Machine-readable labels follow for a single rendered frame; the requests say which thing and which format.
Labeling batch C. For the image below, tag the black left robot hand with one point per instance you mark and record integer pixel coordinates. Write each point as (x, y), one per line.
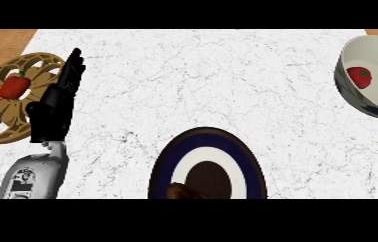
(53, 112)

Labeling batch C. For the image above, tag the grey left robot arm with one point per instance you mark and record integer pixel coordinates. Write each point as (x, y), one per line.
(37, 174)

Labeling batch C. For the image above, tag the blue and white striped plate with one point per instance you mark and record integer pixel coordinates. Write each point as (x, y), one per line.
(208, 152)

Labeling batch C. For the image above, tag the red tomato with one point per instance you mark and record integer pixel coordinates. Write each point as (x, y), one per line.
(359, 76)

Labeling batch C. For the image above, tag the white and grey bowl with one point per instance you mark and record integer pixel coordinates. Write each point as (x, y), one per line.
(362, 52)

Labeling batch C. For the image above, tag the red bell pepper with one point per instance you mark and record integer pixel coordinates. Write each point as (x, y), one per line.
(13, 87)

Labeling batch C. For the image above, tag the brown food item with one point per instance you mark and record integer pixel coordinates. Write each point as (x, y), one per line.
(180, 191)

